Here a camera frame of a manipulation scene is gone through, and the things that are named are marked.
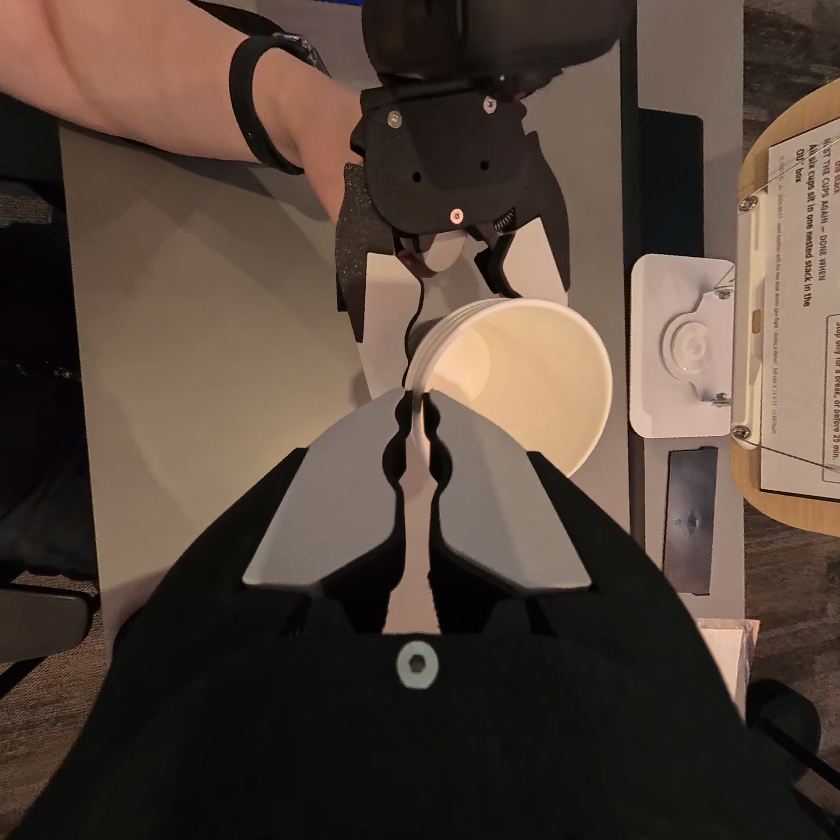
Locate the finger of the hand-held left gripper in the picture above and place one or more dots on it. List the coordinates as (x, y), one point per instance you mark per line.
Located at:
(535, 262)
(387, 308)

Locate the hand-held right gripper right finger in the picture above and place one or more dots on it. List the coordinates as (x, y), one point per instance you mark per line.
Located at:
(512, 518)

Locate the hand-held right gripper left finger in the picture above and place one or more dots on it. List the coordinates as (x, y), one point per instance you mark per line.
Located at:
(328, 512)

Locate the person's left forearm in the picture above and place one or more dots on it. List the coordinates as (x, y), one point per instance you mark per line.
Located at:
(131, 59)

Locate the person's left hand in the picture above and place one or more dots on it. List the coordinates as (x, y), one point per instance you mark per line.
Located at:
(321, 131)

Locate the black wrist band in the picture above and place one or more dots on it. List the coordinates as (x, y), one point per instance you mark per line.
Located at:
(246, 111)

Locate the wooden sign board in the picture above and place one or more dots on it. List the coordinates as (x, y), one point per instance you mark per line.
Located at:
(774, 512)

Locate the black chair armrest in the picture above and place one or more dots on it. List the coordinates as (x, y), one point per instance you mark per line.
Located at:
(39, 623)

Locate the black chair caster base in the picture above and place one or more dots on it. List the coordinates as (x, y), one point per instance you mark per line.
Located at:
(784, 715)

